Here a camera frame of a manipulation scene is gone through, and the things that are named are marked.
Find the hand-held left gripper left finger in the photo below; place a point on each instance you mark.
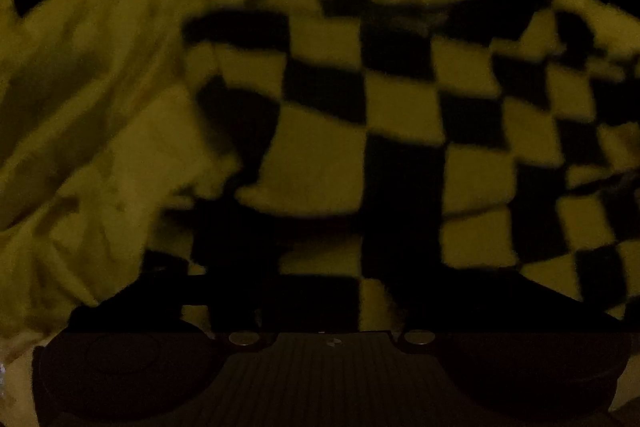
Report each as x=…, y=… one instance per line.
x=175, y=289

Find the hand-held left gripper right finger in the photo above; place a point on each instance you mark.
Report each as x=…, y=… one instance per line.
x=540, y=302

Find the black checkered garment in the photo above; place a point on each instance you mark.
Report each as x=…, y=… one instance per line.
x=400, y=132

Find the light floral blanket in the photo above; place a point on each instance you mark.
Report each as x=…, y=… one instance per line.
x=100, y=107

